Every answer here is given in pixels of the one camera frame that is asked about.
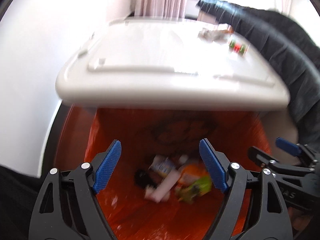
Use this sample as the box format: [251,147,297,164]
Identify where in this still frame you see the right hand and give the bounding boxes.
[288,207,313,231]

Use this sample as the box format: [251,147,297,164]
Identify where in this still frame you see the white foam block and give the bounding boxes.
[144,170,181,203]

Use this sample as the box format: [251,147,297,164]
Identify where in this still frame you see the orange white snack package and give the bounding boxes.
[178,163,209,186]

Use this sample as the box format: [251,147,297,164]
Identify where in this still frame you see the white bed frame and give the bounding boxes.
[196,5,219,25]

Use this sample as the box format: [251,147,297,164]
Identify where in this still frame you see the dark velvet bed cover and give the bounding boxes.
[197,0,319,150]

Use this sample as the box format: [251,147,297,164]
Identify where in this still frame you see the green snack bag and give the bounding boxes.
[176,176,213,204]

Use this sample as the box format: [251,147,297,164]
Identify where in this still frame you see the black sock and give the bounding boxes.
[134,169,157,189]

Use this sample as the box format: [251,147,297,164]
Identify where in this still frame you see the white plastic storage box lid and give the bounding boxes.
[55,18,290,111]

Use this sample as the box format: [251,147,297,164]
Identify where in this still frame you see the blue white milk carton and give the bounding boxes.
[149,155,176,178]

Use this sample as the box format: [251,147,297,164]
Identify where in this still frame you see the orange trash bag bin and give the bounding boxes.
[55,107,271,239]

